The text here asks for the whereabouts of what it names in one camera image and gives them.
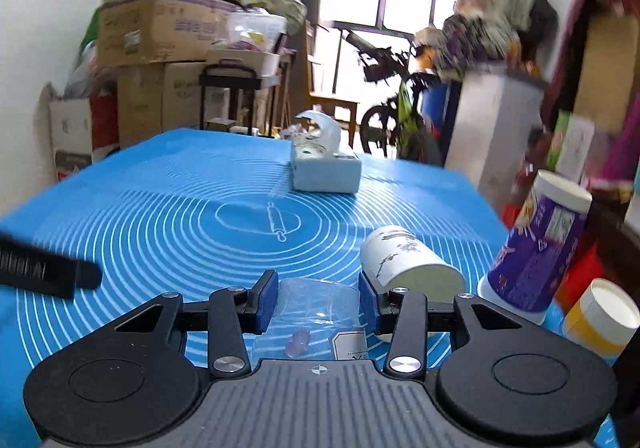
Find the clear plastic cup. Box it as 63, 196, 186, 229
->
250, 279, 369, 366

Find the white paper cup lying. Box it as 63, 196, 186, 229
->
358, 226, 469, 331

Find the tall purple paper cup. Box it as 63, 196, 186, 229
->
477, 171, 592, 325

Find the blue yellow paper cup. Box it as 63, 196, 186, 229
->
562, 279, 640, 360

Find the blue silicone baking mat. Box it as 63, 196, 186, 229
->
1, 130, 506, 447

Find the white red cardboard box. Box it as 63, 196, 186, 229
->
41, 84, 119, 181

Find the white tissue box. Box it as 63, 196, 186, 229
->
291, 110, 362, 194

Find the green black bicycle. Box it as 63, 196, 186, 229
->
345, 30, 442, 167

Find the wooden chair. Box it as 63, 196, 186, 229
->
302, 20, 359, 147

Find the blue water barrel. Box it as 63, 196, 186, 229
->
421, 84, 449, 131

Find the lower stacked cardboard box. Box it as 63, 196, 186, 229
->
117, 62, 205, 149

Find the white chest freezer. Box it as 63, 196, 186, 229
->
445, 65, 547, 213

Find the green white product box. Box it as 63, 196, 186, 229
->
547, 111, 596, 183

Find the pink plastic basket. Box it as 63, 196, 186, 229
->
602, 96, 640, 181

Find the large open cardboard box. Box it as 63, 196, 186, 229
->
96, 0, 240, 67

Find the purple patterned cloth bundle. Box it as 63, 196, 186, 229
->
434, 13, 520, 82

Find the tall cardboard box on shelf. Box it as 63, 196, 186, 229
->
573, 14, 639, 135

